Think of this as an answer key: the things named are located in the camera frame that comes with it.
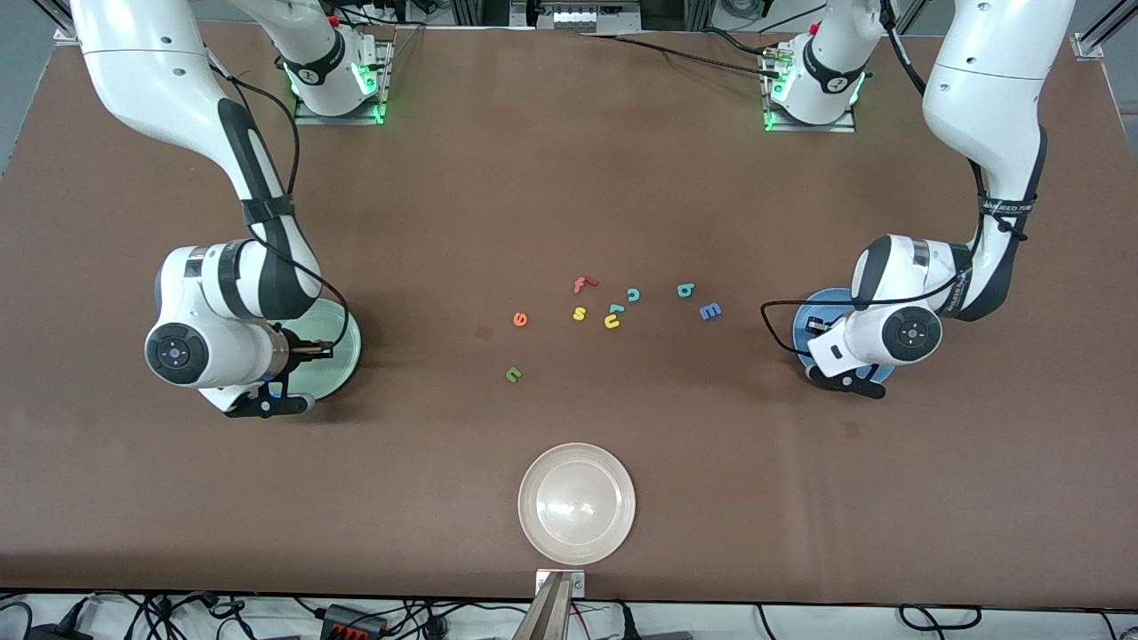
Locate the green plate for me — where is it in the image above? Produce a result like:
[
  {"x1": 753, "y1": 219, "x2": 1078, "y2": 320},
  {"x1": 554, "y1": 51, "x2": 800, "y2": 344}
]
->
[{"x1": 265, "y1": 300, "x2": 363, "y2": 402}]

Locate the blue plate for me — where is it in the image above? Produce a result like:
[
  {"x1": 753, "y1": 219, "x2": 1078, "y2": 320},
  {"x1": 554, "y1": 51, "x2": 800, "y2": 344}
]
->
[{"x1": 792, "y1": 287, "x2": 899, "y2": 388}]

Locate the black and red power adapter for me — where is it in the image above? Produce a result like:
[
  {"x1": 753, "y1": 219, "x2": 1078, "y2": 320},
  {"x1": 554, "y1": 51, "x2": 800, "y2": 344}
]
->
[{"x1": 322, "y1": 603, "x2": 389, "y2": 639}]

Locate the white plate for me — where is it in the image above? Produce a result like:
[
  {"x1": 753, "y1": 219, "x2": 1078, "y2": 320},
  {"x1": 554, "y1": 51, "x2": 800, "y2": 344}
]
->
[{"x1": 517, "y1": 443, "x2": 637, "y2": 566}]

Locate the white power strip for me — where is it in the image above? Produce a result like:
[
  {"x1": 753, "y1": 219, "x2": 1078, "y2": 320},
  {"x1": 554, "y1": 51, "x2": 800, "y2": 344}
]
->
[{"x1": 551, "y1": 3, "x2": 643, "y2": 33}]

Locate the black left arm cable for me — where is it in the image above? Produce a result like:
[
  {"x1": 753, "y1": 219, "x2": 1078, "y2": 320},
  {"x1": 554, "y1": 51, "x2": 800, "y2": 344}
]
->
[{"x1": 760, "y1": 0, "x2": 1034, "y2": 358}]

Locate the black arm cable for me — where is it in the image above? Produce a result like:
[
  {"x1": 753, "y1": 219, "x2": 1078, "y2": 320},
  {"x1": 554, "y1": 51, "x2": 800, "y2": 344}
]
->
[
  {"x1": 206, "y1": 62, "x2": 352, "y2": 356},
  {"x1": 760, "y1": 0, "x2": 1034, "y2": 358}
]

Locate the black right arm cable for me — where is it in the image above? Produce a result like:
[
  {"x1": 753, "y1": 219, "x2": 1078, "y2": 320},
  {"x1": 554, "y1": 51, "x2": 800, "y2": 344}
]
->
[{"x1": 206, "y1": 62, "x2": 352, "y2": 356}]

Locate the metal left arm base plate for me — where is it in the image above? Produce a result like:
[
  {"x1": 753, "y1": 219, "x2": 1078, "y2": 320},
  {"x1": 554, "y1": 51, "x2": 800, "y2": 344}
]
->
[{"x1": 762, "y1": 44, "x2": 857, "y2": 134}]

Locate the looped black floor cable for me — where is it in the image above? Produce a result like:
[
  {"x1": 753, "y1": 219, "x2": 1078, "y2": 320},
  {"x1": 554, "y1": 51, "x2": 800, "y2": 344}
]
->
[{"x1": 898, "y1": 604, "x2": 984, "y2": 634}]

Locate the short black table cable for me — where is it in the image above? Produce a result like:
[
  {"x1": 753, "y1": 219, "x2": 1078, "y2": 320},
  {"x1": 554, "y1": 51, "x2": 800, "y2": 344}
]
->
[{"x1": 701, "y1": 27, "x2": 770, "y2": 59}]

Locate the long black table cable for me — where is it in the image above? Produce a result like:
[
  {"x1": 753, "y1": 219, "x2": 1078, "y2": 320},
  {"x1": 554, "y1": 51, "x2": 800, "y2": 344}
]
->
[{"x1": 578, "y1": 32, "x2": 785, "y2": 79}]

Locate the metal camera post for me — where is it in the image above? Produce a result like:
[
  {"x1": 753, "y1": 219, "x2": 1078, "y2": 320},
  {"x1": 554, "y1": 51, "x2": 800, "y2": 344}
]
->
[{"x1": 511, "y1": 571, "x2": 575, "y2": 640}]

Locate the metal post bracket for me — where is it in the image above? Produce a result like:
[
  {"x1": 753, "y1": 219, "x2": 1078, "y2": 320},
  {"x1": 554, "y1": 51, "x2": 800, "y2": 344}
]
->
[{"x1": 534, "y1": 569, "x2": 587, "y2": 598}]

